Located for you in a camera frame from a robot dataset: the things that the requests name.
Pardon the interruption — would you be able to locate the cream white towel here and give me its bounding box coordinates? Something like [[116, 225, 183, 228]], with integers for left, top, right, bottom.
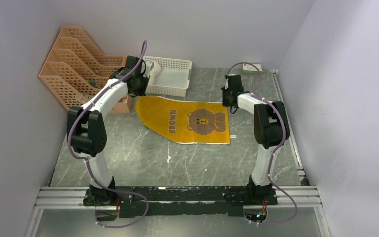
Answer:
[[145, 60, 161, 85]]

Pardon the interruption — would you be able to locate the brown yellow towel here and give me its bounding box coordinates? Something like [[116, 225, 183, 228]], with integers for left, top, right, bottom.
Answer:
[[135, 96, 230, 145]]

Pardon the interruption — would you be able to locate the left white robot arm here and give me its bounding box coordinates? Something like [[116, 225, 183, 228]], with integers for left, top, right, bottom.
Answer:
[[67, 56, 160, 205]]

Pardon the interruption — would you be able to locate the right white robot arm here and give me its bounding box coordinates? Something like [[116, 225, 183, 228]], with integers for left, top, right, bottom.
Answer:
[[222, 75, 290, 204]]

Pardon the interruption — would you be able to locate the small white red box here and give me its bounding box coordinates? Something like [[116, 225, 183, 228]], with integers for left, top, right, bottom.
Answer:
[[242, 63, 263, 73]]

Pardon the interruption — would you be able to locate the white plastic basket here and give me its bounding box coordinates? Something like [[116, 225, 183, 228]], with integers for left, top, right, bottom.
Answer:
[[143, 56, 192, 97]]

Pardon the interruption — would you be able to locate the orange plastic file organizer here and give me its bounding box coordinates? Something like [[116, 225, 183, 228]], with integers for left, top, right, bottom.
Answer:
[[38, 26, 127, 110]]

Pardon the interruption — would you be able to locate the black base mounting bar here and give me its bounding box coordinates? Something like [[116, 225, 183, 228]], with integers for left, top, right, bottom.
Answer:
[[82, 184, 278, 218]]

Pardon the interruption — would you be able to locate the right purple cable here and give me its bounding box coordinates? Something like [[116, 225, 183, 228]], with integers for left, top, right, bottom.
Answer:
[[225, 62, 298, 226]]

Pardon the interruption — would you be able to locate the purple cable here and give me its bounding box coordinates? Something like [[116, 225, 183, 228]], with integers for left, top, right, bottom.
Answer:
[[67, 39, 150, 229], [225, 62, 298, 226]]

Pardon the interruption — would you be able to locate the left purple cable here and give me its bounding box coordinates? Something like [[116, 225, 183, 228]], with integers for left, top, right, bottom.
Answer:
[[67, 39, 150, 229]]

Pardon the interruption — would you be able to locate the aluminium frame rail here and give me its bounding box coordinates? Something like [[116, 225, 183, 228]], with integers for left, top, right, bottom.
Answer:
[[24, 69, 331, 237]]

